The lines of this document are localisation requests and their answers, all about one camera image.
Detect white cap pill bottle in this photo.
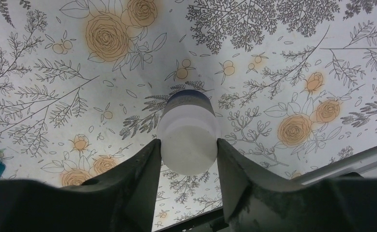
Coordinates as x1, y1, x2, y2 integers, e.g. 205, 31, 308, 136
157, 89, 221, 175

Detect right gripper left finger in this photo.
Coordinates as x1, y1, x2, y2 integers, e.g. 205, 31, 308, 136
0, 139, 161, 232

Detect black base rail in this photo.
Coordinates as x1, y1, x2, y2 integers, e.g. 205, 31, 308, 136
166, 147, 377, 232

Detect floral table mat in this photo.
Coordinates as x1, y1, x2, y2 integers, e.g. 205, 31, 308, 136
0, 0, 377, 231

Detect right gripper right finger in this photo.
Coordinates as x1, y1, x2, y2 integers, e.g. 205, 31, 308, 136
217, 139, 377, 232

